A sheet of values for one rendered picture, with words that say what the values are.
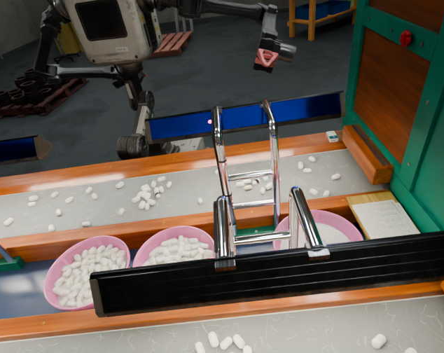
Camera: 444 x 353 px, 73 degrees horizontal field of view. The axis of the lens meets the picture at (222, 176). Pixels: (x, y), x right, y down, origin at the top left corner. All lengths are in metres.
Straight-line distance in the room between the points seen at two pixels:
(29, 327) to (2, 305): 0.27
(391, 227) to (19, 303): 1.21
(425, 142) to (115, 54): 1.30
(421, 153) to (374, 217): 0.23
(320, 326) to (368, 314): 0.13
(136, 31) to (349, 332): 1.36
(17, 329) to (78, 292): 0.17
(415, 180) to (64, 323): 1.08
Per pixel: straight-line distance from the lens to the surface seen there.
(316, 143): 1.39
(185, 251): 1.02
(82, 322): 0.98
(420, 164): 1.03
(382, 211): 1.08
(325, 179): 1.23
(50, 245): 1.27
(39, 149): 1.13
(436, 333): 0.93
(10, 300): 1.30
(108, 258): 1.13
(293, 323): 0.86
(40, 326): 1.04
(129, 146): 1.59
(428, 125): 0.96
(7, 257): 1.35
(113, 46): 1.59
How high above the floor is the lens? 1.52
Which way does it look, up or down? 38 degrees down
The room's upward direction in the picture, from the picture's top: 10 degrees counter-clockwise
